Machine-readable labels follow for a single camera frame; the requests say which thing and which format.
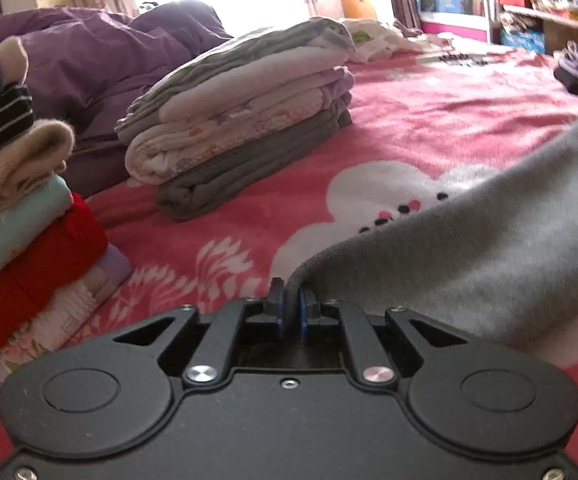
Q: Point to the mauve cloth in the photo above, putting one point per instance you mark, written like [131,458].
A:
[409,29]

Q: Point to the white garment with green print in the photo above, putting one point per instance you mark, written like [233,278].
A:
[369,42]

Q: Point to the white floral folded cloth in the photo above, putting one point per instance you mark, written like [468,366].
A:
[209,135]

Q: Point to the grey-green folded cloth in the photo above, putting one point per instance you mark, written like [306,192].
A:
[249,55]

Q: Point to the grey garment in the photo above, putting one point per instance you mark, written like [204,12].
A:
[494,240]

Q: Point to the stack of folded clothes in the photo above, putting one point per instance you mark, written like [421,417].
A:
[44,255]

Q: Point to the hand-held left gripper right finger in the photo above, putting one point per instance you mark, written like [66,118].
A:
[303,317]

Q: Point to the pink floral blanket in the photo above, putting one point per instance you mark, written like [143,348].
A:
[419,125]

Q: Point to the dark grey folded cloth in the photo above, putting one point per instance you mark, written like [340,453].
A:
[229,180]

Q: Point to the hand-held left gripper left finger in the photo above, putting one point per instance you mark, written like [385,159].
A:
[280,312]

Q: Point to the purple duvet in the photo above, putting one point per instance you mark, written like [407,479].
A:
[94,55]

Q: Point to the black cloth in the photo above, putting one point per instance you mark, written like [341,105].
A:
[569,82]

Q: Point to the blue tissue box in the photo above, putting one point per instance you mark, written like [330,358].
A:
[521,40]

